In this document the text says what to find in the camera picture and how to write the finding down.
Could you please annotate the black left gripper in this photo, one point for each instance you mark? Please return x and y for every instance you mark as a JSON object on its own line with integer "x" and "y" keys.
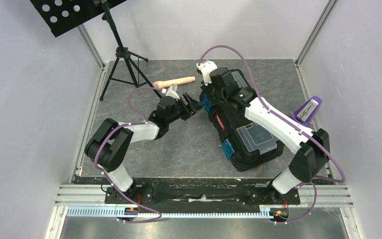
{"x": 192, "y": 107}

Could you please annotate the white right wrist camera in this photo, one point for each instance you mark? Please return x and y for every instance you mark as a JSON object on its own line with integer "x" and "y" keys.
{"x": 205, "y": 68}

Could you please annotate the black tripod music stand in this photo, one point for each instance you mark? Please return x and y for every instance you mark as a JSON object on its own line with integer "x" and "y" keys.
{"x": 64, "y": 15}

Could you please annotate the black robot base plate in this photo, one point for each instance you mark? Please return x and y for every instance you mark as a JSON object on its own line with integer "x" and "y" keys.
{"x": 207, "y": 195}

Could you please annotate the beige wooden handle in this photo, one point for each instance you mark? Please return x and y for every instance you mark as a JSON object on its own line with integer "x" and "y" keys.
{"x": 178, "y": 81}

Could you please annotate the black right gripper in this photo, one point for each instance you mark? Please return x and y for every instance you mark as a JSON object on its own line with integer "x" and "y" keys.
{"x": 216, "y": 78}

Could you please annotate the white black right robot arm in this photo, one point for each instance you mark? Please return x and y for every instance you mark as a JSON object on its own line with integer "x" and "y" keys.
{"x": 310, "y": 148}

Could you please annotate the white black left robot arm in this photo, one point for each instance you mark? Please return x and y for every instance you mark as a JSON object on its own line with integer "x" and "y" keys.
{"x": 108, "y": 146}

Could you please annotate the purple plastic scraper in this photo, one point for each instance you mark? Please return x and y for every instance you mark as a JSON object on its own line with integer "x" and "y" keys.
{"x": 306, "y": 113}

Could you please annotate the black plastic toolbox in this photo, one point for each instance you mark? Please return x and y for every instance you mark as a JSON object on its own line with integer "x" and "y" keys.
{"x": 244, "y": 143}

